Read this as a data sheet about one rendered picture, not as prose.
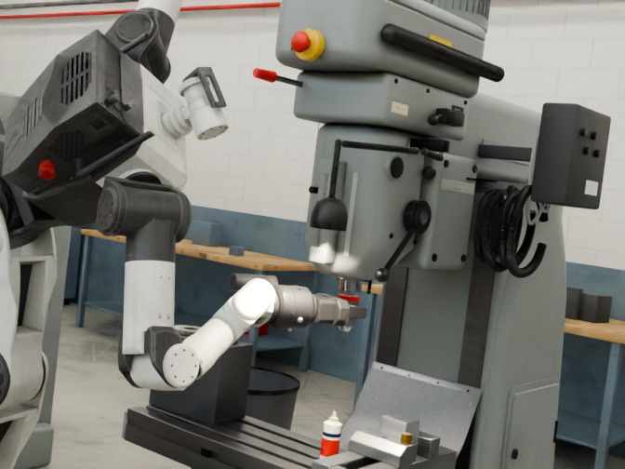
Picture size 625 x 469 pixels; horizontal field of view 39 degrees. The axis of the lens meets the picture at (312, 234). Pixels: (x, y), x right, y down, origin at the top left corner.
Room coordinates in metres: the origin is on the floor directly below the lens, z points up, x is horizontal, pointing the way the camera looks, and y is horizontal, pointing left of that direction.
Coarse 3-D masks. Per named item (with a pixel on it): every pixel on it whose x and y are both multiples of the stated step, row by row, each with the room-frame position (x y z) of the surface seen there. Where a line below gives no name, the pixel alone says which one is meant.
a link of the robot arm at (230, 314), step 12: (252, 288) 1.73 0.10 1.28; (264, 288) 1.75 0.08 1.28; (240, 300) 1.70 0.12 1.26; (252, 300) 1.72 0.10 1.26; (264, 300) 1.73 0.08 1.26; (228, 312) 1.69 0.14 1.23; (240, 312) 1.69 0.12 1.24; (252, 312) 1.70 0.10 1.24; (264, 312) 1.73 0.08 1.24; (228, 324) 1.69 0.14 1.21; (240, 324) 1.69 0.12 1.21; (240, 336) 1.71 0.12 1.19
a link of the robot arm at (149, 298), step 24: (144, 264) 1.56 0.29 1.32; (168, 264) 1.58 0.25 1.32; (144, 288) 1.55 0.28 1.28; (168, 288) 1.57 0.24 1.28; (144, 312) 1.54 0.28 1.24; (168, 312) 1.56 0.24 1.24; (120, 336) 1.58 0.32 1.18; (144, 336) 1.53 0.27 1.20; (168, 336) 1.54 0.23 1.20; (120, 360) 1.57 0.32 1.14; (168, 360) 1.52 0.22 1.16; (192, 360) 1.56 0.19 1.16; (168, 384) 1.53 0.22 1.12
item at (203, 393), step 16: (224, 352) 2.08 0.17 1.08; (240, 352) 2.13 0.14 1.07; (224, 368) 2.08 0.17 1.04; (240, 368) 2.13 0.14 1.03; (192, 384) 2.12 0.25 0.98; (208, 384) 2.09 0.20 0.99; (224, 384) 2.09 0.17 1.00; (240, 384) 2.14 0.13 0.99; (160, 400) 2.17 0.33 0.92; (176, 400) 2.14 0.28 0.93; (192, 400) 2.11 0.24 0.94; (208, 400) 2.08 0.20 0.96; (224, 400) 2.09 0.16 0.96; (240, 400) 2.14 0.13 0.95; (192, 416) 2.11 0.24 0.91; (208, 416) 2.08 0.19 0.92; (224, 416) 2.10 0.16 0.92; (240, 416) 2.15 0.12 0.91
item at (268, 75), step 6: (258, 72) 1.74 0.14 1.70; (264, 72) 1.75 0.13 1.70; (270, 72) 1.77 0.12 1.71; (264, 78) 1.76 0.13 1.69; (270, 78) 1.77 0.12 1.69; (276, 78) 1.78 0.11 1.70; (282, 78) 1.80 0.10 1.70; (288, 78) 1.82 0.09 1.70; (288, 84) 1.83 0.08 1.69; (294, 84) 1.83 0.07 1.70; (300, 84) 1.85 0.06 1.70
